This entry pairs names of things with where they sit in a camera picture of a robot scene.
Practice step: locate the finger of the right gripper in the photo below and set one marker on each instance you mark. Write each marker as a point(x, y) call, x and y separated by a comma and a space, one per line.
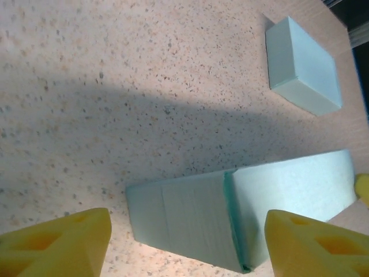
point(363, 187)

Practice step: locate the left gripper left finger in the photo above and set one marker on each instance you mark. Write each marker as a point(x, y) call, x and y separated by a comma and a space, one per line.
point(57, 251)

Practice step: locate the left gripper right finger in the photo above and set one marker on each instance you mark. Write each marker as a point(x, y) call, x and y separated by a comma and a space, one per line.
point(317, 254)

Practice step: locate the light blue paper box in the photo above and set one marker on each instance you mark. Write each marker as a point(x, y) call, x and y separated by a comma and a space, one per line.
point(187, 213)
point(302, 63)

